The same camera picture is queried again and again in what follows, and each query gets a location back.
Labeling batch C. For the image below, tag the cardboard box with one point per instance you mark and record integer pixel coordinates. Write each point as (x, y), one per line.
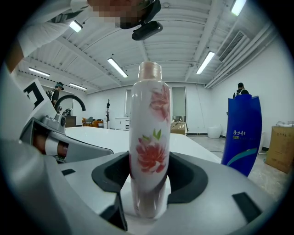
(178, 128)
(281, 149)

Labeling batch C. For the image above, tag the white egg-shaped toilet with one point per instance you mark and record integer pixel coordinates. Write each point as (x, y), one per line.
(214, 132)

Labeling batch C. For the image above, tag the dark coat rack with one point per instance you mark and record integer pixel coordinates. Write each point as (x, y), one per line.
(108, 112)

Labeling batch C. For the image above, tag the grey fisheye camera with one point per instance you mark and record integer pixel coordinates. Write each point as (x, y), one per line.
(60, 119)

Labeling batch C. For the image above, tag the person's white shirt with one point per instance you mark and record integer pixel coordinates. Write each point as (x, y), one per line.
(46, 25)

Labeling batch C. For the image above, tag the person's left hand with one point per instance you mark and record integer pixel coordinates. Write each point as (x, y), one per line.
(39, 143)

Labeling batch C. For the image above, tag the person's head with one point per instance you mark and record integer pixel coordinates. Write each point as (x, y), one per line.
(110, 7)

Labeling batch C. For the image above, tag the blue bottle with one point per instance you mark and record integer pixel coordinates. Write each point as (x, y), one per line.
(241, 128)

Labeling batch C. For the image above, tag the black head-mounted camera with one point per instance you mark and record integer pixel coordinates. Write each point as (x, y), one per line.
(147, 29)

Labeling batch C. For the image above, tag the ceiling air vent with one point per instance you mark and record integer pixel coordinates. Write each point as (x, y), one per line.
(232, 46)

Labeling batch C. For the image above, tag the grey window blind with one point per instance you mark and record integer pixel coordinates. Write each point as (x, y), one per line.
(128, 103)
(179, 103)

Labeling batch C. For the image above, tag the white bathtub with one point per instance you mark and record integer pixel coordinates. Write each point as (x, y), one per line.
(103, 137)

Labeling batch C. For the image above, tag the white foam packing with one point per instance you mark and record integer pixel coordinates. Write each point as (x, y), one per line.
(284, 124)

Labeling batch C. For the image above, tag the dark wooden side table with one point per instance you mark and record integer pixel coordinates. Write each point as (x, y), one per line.
(70, 121)

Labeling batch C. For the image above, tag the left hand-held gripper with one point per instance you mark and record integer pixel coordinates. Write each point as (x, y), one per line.
(27, 124)

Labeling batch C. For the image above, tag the teal armchair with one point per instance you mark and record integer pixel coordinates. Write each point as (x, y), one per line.
(87, 121)

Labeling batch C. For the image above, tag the white cabinet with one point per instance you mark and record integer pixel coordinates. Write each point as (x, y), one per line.
(121, 124)

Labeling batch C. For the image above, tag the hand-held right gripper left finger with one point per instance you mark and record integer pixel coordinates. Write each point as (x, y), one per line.
(87, 183)

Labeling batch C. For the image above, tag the pink patterned bottle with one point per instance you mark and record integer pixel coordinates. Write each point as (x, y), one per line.
(149, 137)

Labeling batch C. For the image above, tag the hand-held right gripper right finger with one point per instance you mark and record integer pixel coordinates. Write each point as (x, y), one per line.
(206, 183)

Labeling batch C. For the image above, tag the ceiling light strip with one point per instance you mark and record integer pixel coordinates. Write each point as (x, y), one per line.
(117, 67)
(39, 71)
(205, 62)
(77, 86)
(238, 7)
(75, 26)

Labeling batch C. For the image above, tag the orange armchair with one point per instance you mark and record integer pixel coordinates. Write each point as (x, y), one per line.
(98, 124)

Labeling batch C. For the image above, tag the person's left forearm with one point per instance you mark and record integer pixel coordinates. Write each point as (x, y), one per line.
(13, 57)

